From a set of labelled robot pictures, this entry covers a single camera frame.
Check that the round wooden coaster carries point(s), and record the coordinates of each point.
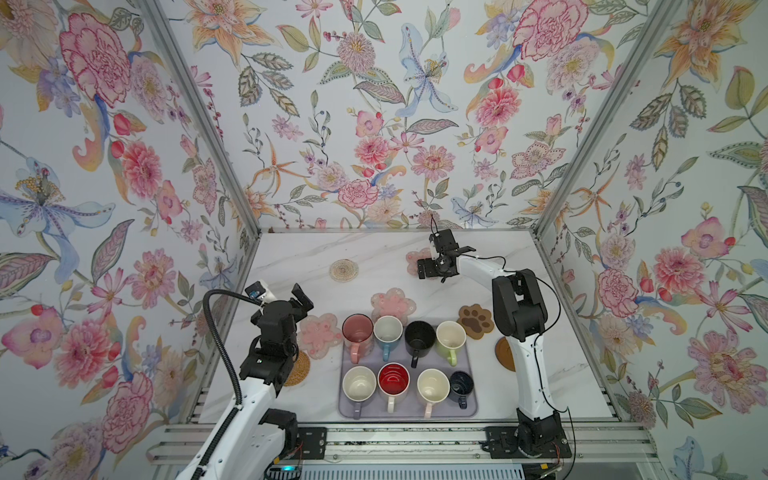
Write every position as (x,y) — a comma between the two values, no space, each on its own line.
(504,354)

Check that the red interior white mug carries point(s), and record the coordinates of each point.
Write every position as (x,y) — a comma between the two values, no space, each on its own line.
(393,384)

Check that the aluminium front rail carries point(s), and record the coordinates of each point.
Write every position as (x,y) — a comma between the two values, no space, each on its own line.
(589,442)

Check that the brown paw print coaster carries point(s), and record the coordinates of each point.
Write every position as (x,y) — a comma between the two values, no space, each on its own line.
(476,321)

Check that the white mug grey handle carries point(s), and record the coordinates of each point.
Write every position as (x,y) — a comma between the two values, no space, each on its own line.
(359,386)

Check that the small dark navy mug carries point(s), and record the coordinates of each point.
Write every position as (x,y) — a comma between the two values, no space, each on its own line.
(461,387)

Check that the white mug green handle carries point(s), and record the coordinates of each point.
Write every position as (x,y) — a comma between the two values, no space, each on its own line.
(450,339)

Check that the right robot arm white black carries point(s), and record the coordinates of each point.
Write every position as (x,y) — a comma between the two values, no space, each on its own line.
(518,310)

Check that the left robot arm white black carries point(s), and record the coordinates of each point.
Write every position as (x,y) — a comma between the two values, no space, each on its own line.
(252,434)

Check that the cream mug pink handle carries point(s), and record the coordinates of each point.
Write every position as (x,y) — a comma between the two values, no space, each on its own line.
(433,388)

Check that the white mug blue handle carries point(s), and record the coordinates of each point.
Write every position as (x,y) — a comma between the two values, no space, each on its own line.
(388,331)

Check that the grey rectangular tray mat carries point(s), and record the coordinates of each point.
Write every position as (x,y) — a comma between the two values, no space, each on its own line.
(410,408)

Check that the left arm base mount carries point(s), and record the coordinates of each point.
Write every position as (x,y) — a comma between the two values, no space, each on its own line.
(307,443)

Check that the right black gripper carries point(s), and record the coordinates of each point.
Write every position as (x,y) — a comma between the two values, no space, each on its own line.
(429,269)

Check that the round woven cork coaster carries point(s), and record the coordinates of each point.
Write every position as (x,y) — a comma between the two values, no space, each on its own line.
(300,370)

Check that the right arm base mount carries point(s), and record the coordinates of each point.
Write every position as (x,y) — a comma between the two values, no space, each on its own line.
(531,438)

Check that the round beige patterned coaster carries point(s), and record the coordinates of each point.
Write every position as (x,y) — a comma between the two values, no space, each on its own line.
(343,270)

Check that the black mug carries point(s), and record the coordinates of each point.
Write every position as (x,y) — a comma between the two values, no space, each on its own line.
(419,337)

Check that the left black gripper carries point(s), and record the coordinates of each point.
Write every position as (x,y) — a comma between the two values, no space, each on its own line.
(304,300)

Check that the pink flower coaster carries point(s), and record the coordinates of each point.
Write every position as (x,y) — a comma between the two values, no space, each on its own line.
(317,335)
(413,257)
(393,303)

